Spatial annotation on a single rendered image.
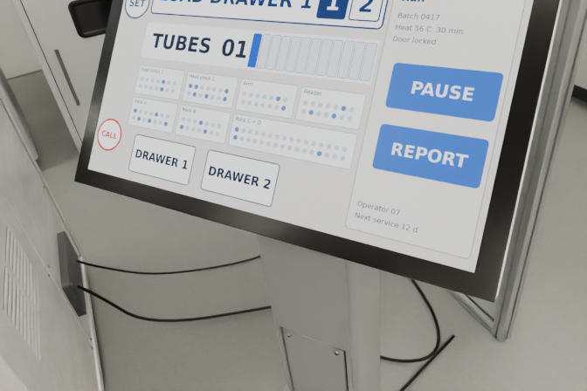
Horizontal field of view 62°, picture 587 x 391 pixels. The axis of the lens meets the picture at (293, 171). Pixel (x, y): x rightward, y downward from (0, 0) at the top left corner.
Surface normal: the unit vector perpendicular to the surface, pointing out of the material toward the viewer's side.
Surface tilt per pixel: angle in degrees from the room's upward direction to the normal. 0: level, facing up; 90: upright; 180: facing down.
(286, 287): 90
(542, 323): 0
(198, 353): 0
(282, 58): 50
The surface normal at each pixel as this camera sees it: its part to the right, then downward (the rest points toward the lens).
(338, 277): -0.45, 0.56
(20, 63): 0.47, 0.48
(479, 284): -0.42, -0.08
